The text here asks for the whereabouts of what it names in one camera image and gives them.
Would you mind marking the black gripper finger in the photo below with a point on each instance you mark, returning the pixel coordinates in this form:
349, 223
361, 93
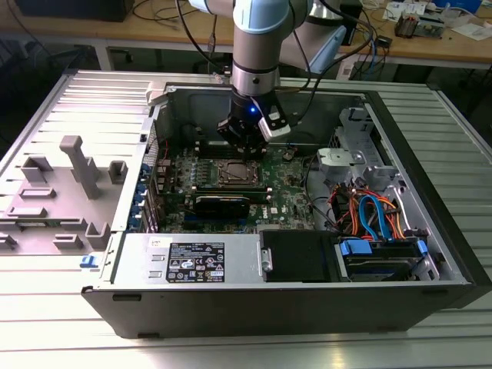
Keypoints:
230, 132
260, 148

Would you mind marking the black graphics card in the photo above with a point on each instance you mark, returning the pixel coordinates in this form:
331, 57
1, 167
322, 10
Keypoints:
221, 207

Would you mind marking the small black adapter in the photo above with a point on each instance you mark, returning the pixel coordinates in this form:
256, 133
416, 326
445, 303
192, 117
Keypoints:
383, 41

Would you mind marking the CPU socket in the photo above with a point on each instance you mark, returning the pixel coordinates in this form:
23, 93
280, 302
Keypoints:
222, 183

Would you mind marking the small blue clip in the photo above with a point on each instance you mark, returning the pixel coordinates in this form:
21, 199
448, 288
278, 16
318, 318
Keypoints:
87, 262

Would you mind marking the silver metal bracket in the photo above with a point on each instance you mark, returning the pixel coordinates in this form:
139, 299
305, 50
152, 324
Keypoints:
338, 157

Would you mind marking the hard disk in blue carrier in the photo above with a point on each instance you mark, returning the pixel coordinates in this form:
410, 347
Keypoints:
355, 246

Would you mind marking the blue slot latch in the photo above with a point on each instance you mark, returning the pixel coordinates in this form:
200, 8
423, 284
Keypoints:
142, 191
135, 223
145, 171
138, 208

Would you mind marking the silver power supply unit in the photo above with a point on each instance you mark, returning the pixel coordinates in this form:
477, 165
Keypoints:
130, 261

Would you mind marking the small black tower box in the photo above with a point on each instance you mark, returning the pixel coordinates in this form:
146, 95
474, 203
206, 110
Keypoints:
355, 23

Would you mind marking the long wooden desk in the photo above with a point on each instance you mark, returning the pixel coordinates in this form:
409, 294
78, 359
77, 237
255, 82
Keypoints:
153, 32

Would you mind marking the copper coil device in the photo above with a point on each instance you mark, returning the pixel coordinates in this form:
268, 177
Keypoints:
407, 25

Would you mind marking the green motherboard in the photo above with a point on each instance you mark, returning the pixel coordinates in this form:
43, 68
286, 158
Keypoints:
284, 192

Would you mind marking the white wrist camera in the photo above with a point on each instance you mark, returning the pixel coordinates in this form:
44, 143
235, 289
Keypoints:
274, 130

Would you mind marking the grey metal device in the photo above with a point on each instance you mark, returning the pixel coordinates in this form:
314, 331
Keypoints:
434, 26

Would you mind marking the black equipment case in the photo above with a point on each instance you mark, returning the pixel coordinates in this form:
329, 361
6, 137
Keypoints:
77, 9

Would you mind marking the black PC case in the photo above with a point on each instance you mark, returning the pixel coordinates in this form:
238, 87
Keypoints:
250, 311

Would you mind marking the printed paper card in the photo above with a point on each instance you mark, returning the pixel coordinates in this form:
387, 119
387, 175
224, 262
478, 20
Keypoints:
394, 10

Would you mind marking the grey parts rack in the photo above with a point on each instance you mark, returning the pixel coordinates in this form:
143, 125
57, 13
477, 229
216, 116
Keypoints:
57, 207

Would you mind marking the silver green CPU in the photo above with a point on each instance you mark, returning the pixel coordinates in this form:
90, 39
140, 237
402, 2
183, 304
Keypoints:
240, 173

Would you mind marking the silver drive cage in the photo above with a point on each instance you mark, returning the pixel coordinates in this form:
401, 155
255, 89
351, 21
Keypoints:
348, 130

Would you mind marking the white paper sheet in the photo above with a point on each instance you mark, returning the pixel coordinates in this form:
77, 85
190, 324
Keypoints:
474, 32

